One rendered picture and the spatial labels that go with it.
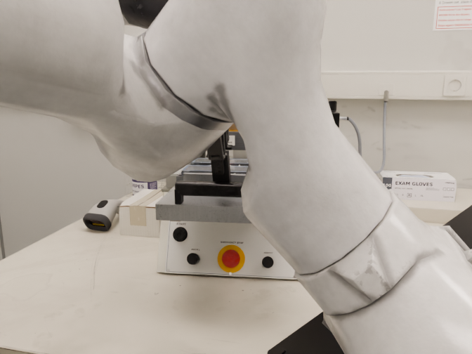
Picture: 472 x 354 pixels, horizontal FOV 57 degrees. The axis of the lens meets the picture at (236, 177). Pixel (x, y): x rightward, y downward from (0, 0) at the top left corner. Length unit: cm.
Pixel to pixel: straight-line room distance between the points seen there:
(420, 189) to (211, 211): 92
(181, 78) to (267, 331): 56
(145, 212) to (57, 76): 97
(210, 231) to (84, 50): 76
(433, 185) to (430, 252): 117
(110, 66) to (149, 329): 61
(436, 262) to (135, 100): 26
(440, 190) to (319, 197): 122
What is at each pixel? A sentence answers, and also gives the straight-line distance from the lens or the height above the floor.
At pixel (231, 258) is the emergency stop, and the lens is 98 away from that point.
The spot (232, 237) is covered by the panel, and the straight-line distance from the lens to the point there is 99.
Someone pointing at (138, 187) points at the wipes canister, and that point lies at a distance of 146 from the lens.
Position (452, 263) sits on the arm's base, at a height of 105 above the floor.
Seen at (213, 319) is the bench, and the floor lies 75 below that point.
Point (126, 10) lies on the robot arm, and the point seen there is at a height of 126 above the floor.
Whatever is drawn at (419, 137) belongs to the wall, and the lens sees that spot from 173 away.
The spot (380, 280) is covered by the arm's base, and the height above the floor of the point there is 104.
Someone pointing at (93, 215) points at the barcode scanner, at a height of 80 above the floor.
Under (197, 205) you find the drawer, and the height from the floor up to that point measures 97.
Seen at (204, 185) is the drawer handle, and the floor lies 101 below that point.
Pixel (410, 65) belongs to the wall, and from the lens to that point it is 172.
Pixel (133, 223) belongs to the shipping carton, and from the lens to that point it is 125.
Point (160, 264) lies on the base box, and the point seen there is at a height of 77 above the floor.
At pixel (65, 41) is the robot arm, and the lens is 27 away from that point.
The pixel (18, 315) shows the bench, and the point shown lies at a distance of 95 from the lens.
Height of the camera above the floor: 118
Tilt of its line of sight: 13 degrees down
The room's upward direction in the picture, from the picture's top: straight up
